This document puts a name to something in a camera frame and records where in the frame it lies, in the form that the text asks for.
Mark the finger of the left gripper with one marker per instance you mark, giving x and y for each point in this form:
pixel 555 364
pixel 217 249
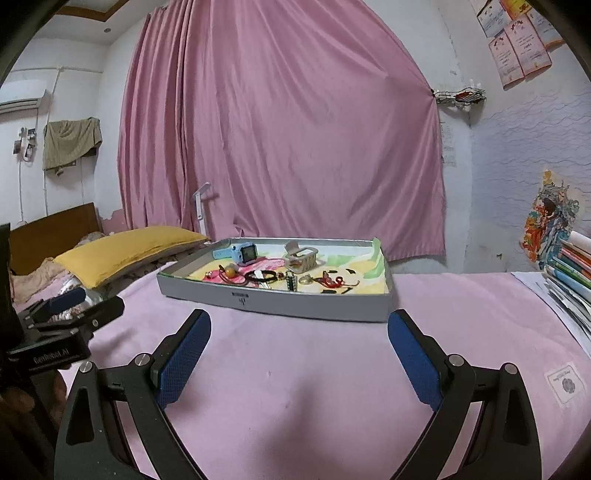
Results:
pixel 67 300
pixel 99 315

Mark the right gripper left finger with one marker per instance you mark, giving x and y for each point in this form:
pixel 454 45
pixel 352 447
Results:
pixel 176 356

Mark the cartoon towel liner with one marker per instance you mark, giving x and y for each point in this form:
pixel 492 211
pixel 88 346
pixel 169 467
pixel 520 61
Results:
pixel 342 268

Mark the black hair comb clip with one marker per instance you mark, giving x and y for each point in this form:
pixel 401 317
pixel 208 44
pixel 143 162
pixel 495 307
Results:
pixel 291 281

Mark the colourful opera poster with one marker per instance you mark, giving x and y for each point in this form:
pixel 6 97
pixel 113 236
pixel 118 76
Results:
pixel 553 215

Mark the blue kids watch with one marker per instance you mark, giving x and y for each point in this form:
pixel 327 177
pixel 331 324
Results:
pixel 244 253

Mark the wall certificates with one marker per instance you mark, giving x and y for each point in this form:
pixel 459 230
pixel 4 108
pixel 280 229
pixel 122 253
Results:
pixel 520 39

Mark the pink curtain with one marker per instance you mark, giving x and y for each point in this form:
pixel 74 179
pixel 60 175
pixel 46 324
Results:
pixel 309 119

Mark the stack of books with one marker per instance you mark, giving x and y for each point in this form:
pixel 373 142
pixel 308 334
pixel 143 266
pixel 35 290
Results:
pixel 563 284

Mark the olive hanging towel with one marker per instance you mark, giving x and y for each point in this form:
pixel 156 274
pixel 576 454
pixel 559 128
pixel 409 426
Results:
pixel 66 141

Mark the left hand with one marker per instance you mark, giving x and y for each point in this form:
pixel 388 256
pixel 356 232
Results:
pixel 38 402

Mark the yellow pillow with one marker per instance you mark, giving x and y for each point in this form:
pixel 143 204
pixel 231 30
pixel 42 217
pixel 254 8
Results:
pixel 105 259

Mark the white hair clip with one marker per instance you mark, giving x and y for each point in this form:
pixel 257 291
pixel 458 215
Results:
pixel 263 282

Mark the wooden headboard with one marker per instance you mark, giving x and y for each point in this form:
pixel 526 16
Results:
pixel 50 236

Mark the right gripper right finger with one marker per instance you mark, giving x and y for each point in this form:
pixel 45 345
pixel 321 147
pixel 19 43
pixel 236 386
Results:
pixel 421 357

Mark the white air conditioner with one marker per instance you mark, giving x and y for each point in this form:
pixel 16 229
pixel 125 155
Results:
pixel 21 95

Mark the pink bed sheet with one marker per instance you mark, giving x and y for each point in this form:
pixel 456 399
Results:
pixel 288 398

